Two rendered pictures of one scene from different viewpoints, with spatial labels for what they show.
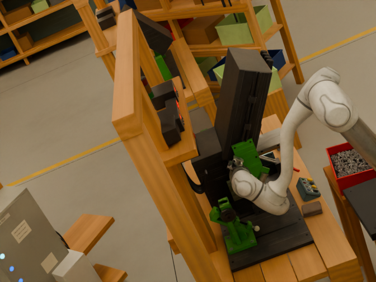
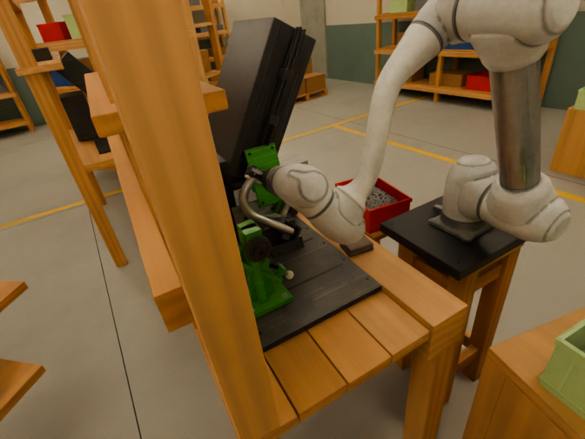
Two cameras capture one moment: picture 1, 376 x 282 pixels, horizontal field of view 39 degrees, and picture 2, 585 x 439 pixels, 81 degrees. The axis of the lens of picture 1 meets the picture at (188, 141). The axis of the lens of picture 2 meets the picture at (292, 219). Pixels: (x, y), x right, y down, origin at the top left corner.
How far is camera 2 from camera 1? 177 cm
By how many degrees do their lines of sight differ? 28
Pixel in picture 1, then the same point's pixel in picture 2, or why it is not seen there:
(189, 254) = (220, 327)
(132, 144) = not seen: outside the picture
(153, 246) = (90, 321)
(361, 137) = (537, 88)
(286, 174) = (374, 170)
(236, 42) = not seen: hidden behind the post
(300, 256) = (371, 312)
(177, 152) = not seen: hidden behind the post
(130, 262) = (55, 345)
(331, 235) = (405, 276)
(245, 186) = (318, 181)
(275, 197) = (355, 209)
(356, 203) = (410, 236)
